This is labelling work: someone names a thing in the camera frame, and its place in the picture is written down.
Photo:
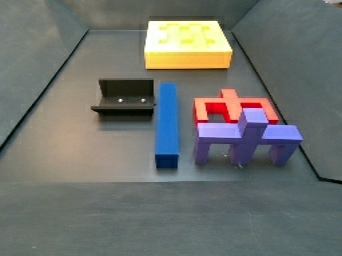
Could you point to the yellow slotted board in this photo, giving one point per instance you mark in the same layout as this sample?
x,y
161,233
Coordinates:
x,y
186,45

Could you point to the blue rectangular block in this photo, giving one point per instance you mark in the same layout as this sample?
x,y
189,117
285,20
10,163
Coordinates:
x,y
167,127

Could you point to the red cross-shaped block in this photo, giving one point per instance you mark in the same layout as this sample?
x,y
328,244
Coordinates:
x,y
229,105

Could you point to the purple cross-shaped block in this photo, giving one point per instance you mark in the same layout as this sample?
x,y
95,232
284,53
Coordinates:
x,y
245,135

